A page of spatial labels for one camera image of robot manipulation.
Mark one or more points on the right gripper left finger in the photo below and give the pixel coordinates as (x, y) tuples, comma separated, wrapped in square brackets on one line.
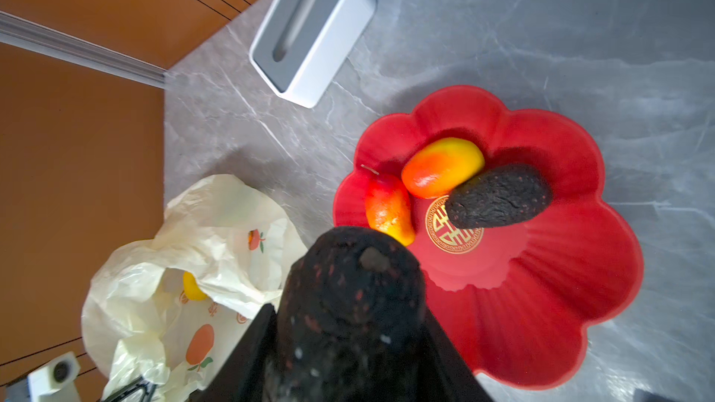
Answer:
[(241, 378)]

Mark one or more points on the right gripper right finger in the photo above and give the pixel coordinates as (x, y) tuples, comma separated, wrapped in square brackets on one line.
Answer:
[(442, 373)]

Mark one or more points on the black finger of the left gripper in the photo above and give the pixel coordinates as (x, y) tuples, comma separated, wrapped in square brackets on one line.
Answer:
[(138, 390)]

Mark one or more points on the cream plastic bag orange prints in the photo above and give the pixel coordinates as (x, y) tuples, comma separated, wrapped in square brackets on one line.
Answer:
[(136, 322)]

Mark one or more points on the yellow bell pepper fruit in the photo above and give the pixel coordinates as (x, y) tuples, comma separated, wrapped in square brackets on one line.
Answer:
[(192, 292)]

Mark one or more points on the small red yellow fruit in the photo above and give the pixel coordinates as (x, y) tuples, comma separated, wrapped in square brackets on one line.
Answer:
[(388, 207)]

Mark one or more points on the red flower-shaped plate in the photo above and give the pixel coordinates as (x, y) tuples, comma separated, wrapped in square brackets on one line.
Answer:
[(516, 301)]

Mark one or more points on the red orange peach fruit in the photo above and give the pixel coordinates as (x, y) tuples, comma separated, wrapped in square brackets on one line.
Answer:
[(441, 166)]

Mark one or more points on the white grey tissue box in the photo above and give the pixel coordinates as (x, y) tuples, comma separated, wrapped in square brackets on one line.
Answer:
[(301, 45)]

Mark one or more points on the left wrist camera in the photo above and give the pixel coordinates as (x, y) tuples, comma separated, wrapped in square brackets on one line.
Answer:
[(52, 382)]

